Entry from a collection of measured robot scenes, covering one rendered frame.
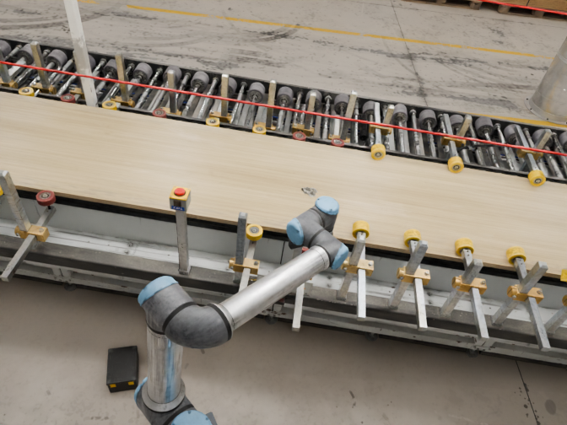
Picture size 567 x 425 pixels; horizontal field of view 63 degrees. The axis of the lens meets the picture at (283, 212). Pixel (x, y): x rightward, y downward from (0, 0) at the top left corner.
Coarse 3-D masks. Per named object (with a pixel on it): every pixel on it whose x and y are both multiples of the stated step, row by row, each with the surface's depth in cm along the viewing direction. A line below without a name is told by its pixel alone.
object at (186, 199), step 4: (184, 188) 188; (188, 188) 188; (172, 192) 185; (188, 192) 186; (172, 196) 184; (176, 196) 184; (180, 196) 184; (184, 196) 185; (188, 196) 187; (172, 200) 184; (176, 200) 184; (180, 200) 184; (184, 200) 184; (188, 200) 188; (172, 204) 186; (184, 204) 185; (188, 204) 189
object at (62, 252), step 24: (0, 240) 223; (72, 264) 223; (96, 264) 221; (120, 264) 221; (144, 264) 223; (168, 264) 224; (216, 288) 224; (312, 288) 224; (384, 312) 221; (408, 312) 221; (432, 312) 222; (456, 312) 224; (504, 336) 224; (528, 336) 221; (552, 336) 220
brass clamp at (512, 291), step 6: (510, 288) 204; (516, 288) 204; (534, 288) 205; (540, 288) 205; (510, 294) 204; (516, 294) 203; (522, 294) 202; (528, 294) 202; (534, 294) 202; (540, 294) 203; (522, 300) 205; (540, 300) 203
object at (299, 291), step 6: (300, 288) 204; (300, 294) 202; (300, 300) 200; (294, 306) 197; (300, 306) 198; (294, 312) 195; (300, 312) 196; (294, 318) 193; (294, 324) 191; (294, 330) 192
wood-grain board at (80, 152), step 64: (0, 128) 249; (64, 128) 255; (128, 128) 262; (192, 128) 268; (64, 192) 222; (128, 192) 227; (192, 192) 232; (256, 192) 237; (320, 192) 243; (384, 192) 248; (448, 192) 254; (512, 192) 260; (448, 256) 222
